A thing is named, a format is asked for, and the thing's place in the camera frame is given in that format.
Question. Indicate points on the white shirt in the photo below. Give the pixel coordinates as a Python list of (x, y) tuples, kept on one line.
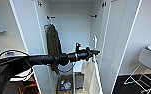
[(90, 76)]

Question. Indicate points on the white wardrobe door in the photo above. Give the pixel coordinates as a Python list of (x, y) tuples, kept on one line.
[(27, 33), (121, 40)]

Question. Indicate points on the dark olive jacket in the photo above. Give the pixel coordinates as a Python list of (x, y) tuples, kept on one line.
[(53, 40)]

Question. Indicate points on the brown storage box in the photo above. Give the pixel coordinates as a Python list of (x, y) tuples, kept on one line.
[(59, 80)]

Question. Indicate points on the white wardrobe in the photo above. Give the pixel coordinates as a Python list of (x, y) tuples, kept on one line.
[(71, 23)]

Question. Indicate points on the white blue bottle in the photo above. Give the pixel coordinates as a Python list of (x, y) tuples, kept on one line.
[(67, 86)]

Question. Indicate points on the white sign orange strip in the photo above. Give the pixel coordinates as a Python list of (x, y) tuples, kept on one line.
[(46, 25)]

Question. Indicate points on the black door hinge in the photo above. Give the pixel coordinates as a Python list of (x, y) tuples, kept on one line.
[(39, 4), (104, 4)]

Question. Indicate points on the grey padded seat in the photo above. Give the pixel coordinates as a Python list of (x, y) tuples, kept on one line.
[(149, 58)]

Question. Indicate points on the black wall hook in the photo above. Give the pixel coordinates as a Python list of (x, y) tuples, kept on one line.
[(93, 15), (50, 17)]

